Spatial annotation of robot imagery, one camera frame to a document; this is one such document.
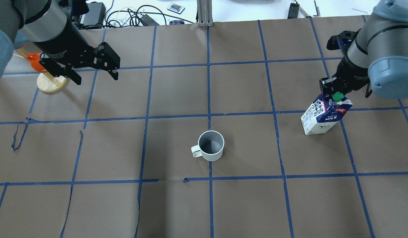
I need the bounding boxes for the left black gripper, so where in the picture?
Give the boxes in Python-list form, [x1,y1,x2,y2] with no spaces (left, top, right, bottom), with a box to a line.
[32,23,121,85]

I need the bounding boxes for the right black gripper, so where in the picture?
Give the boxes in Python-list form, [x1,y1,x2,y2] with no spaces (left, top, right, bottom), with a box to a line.
[319,58,370,101]

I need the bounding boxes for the blue white milk carton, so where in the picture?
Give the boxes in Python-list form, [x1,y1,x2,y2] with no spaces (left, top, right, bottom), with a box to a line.
[301,92,353,136]

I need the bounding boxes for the white ribbed mug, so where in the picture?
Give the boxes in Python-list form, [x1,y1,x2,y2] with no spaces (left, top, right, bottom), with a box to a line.
[191,131,225,162]

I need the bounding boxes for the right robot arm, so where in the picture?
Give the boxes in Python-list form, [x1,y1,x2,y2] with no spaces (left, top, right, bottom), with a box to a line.
[319,0,408,100]

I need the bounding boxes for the orange mug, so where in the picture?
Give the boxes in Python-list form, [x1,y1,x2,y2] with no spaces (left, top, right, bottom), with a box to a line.
[26,53,47,73]

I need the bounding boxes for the black power adapter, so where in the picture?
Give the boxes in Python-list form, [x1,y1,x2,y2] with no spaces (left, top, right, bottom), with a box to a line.
[81,2,106,29]

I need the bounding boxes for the small remote control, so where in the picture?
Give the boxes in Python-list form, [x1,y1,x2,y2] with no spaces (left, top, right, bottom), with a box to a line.
[167,3,185,15]

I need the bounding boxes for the black cable bundle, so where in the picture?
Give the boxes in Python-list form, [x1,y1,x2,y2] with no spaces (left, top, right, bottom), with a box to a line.
[103,5,194,28]

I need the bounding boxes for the aluminium frame post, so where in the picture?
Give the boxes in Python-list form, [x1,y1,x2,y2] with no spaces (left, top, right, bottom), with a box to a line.
[197,0,214,27]

